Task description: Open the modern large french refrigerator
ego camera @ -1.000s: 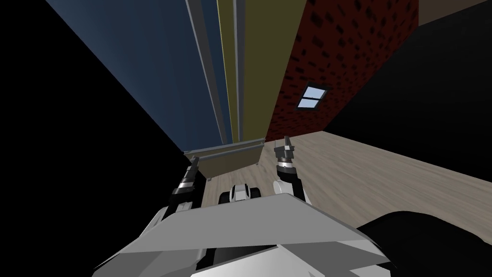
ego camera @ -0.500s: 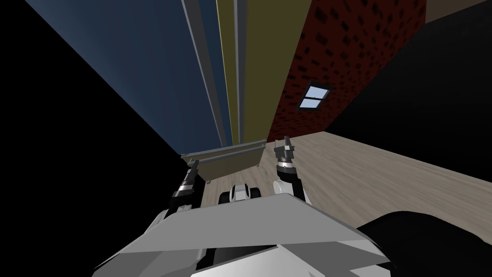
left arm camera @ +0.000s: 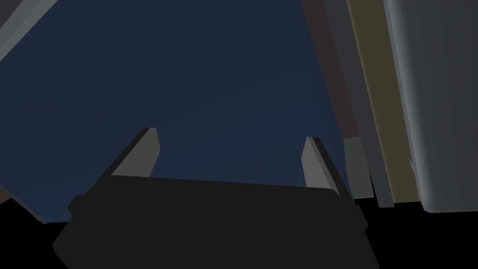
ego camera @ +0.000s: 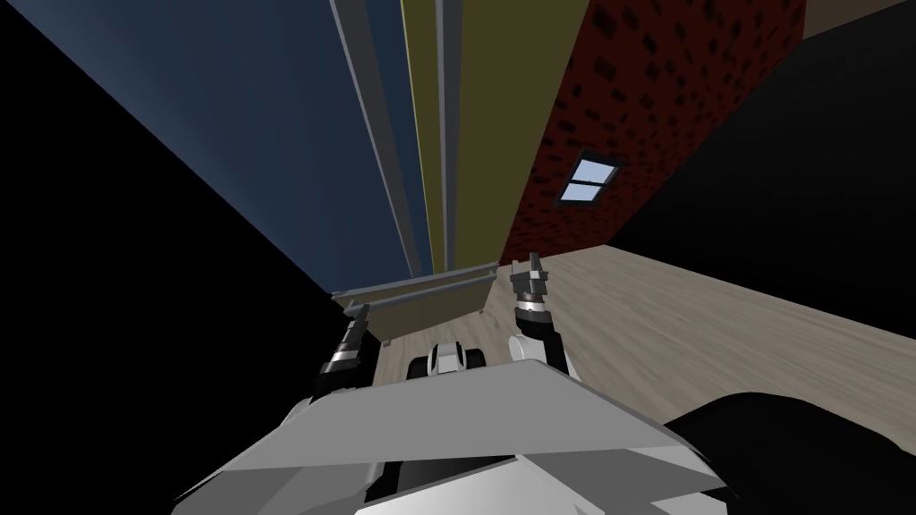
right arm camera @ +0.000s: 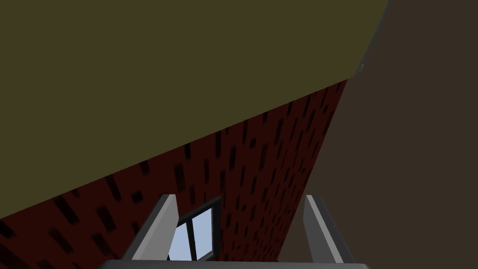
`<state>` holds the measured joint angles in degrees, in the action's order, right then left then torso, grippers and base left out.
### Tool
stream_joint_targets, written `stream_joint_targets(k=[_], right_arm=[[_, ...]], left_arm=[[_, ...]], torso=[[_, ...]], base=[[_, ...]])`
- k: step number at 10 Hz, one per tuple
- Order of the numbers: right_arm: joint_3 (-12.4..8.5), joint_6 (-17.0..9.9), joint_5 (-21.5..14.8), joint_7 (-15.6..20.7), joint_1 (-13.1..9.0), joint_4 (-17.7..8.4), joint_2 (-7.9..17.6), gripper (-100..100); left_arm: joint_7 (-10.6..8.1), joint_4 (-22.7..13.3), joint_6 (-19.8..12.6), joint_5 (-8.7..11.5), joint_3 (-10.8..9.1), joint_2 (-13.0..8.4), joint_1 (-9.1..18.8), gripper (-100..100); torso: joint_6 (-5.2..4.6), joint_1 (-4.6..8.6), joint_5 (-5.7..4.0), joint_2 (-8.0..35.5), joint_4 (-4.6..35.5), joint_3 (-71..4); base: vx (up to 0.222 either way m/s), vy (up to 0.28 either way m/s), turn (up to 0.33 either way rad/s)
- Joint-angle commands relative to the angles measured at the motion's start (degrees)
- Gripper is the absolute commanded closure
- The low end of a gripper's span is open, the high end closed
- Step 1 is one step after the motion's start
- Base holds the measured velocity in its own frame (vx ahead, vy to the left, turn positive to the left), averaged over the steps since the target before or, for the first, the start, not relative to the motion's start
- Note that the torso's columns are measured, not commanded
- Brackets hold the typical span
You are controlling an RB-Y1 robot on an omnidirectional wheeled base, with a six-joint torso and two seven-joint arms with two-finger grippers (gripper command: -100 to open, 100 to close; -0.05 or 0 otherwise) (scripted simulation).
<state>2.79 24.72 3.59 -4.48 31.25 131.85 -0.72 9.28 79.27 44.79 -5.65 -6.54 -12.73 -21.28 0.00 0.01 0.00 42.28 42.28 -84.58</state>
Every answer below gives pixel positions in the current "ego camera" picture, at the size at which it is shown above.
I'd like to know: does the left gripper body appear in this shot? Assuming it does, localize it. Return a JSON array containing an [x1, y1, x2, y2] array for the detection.
[[343, 303, 373, 349]]

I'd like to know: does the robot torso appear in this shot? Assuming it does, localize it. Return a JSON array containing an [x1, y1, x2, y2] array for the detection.
[[171, 342, 733, 515]]

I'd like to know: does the olive door leaf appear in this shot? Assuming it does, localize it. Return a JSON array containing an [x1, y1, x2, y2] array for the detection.
[[399, 0, 591, 277]]

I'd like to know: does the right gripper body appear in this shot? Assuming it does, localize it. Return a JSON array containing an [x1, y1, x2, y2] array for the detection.
[[513, 270, 551, 306]]

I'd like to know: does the dark framed window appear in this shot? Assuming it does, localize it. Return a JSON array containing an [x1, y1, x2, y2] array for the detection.
[[554, 149, 625, 209]]

